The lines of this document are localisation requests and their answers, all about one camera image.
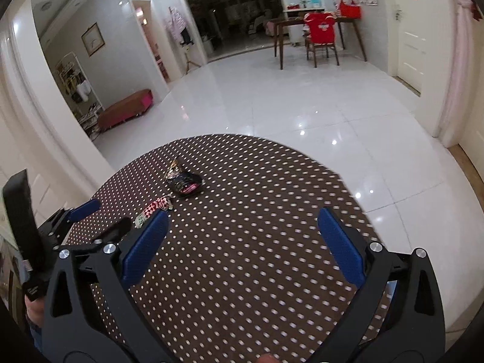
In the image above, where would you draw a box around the white shoe rack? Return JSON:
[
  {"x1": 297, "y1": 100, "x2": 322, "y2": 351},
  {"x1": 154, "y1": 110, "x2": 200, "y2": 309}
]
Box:
[{"x1": 56, "y1": 52, "x2": 103, "y2": 139}]

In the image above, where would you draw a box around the brown bench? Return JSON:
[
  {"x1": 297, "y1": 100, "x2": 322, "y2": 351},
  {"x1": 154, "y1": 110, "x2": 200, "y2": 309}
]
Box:
[{"x1": 97, "y1": 88, "x2": 153, "y2": 133}]

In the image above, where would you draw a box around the wooden dining table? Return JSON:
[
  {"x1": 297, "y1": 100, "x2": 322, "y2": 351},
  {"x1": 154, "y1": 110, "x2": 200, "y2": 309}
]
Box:
[{"x1": 272, "y1": 15, "x2": 368, "y2": 71}]

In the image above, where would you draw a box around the hanging pink coat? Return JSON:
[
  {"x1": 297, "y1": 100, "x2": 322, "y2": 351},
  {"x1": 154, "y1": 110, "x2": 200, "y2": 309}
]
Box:
[{"x1": 164, "y1": 6, "x2": 188, "y2": 43}]

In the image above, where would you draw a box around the tripod stand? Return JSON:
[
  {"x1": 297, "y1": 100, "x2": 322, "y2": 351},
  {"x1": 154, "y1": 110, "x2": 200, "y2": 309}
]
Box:
[{"x1": 181, "y1": 30, "x2": 198, "y2": 73}]

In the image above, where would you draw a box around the red bag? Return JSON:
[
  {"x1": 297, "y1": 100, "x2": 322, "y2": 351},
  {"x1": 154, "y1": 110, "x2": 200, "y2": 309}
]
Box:
[{"x1": 338, "y1": 0, "x2": 362, "y2": 19}]

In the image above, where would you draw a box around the person's left hand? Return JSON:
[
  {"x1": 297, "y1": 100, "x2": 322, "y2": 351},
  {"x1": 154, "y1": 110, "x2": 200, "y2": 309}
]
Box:
[{"x1": 24, "y1": 294, "x2": 50, "y2": 334}]

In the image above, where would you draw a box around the white door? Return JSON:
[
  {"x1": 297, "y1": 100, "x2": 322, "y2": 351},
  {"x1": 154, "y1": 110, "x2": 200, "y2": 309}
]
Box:
[{"x1": 389, "y1": 0, "x2": 427, "y2": 96}]

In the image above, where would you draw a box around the chair with red cover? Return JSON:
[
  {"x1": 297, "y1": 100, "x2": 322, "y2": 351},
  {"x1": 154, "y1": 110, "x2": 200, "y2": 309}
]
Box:
[{"x1": 303, "y1": 12, "x2": 340, "y2": 69}]

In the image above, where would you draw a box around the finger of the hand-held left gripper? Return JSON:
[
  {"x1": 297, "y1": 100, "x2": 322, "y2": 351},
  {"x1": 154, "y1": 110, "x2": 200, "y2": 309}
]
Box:
[
  {"x1": 66, "y1": 198, "x2": 101, "y2": 224},
  {"x1": 74, "y1": 217, "x2": 133, "y2": 260}
]

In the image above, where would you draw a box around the black wrapper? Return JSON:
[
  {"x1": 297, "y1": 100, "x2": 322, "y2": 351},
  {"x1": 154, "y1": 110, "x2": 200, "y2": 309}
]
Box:
[{"x1": 165, "y1": 159, "x2": 205, "y2": 199}]

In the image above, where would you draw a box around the pink curtain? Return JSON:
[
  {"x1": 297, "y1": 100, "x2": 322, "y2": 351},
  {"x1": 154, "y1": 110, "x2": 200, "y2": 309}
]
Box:
[{"x1": 440, "y1": 0, "x2": 484, "y2": 149}]

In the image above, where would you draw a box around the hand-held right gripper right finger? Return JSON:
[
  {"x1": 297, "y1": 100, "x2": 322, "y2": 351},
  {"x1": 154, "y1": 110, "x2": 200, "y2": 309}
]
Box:
[{"x1": 317, "y1": 207, "x2": 447, "y2": 360}]

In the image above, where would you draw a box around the brown patterned tablecloth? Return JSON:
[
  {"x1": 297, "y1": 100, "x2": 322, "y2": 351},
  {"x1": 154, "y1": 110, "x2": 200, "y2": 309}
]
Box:
[{"x1": 62, "y1": 133, "x2": 394, "y2": 363}]

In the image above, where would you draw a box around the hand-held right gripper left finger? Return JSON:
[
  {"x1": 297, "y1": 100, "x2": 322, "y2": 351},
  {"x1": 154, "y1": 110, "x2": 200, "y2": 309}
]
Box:
[{"x1": 41, "y1": 210, "x2": 178, "y2": 356}]

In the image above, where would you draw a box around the white cabinet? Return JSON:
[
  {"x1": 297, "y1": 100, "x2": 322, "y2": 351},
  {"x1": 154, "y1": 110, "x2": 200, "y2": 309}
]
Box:
[{"x1": 283, "y1": 5, "x2": 326, "y2": 46}]

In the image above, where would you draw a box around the framed picture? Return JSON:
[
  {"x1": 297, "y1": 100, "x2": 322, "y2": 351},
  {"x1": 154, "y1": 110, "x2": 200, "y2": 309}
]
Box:
[{"x1": 81, "y1": 22, "x2": 105, "y2": 57}]

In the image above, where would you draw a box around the red white checkered wrapper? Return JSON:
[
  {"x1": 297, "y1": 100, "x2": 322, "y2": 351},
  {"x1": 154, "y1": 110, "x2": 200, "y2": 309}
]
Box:
[{"x1": 134, "y1": 196, "x2": 173, "y2": 228}]

